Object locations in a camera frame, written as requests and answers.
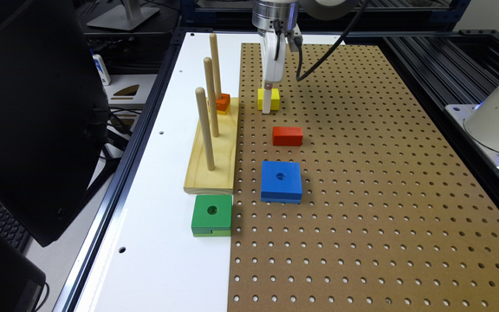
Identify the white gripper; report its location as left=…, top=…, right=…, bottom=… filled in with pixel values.
left=258, top=25, right=302, bottom=114

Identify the yellow block with hole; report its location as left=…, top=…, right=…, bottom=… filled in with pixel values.
left=257, top=88, right=280, bottom=111

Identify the red rectangular block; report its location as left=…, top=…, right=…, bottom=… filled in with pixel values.
left=273, top=127, right=303, bottom=146

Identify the orange small block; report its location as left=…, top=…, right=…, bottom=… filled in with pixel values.
left=215, top=94, right=230, bottom=115

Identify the blue square block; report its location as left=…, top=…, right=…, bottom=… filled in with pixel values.
left=260, top=161, right=302, bottom=204

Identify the green square block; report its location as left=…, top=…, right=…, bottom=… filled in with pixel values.
left=191, top=195, right=232, bottom=237

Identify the front wooden peg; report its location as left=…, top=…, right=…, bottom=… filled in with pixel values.
left=195, top=87, right=215, bottom=171

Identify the wooden peg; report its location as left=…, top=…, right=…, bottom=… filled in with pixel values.
left=204, top=57, right=219, bottom=137
left=195, top=87, right=215, bottom=171
left=210, top=33, right=222, bottom=100

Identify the middle wooden peg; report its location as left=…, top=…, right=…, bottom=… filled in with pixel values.
left=204, top=57, right=219, bottom=137

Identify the rear wooden peg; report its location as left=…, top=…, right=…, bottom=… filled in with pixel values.
left=210, top=33, right=222, bottom=100

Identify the wooden peg base board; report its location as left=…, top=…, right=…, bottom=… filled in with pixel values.
left=184, top=98, right=239, bottom=195

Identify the silver monitor stand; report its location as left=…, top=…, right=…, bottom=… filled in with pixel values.
left=87, top=0, right=159, bottom=31

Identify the white blue small device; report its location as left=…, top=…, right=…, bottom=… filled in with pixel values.
left=92, top=54, right=111, bottom=86

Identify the brown perforated pegboard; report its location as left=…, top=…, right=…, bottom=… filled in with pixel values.
left=228, top=43, right=499, bottom=311

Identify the black computer monitor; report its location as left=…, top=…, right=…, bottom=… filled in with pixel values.
left=0, top=0, right=108, bottom=246

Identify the black keyboard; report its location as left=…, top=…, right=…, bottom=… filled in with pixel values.
left=0, top=203, right=30, bottom=253

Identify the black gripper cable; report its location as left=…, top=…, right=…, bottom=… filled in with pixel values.
left=295, top=0, right=370, bottom=83

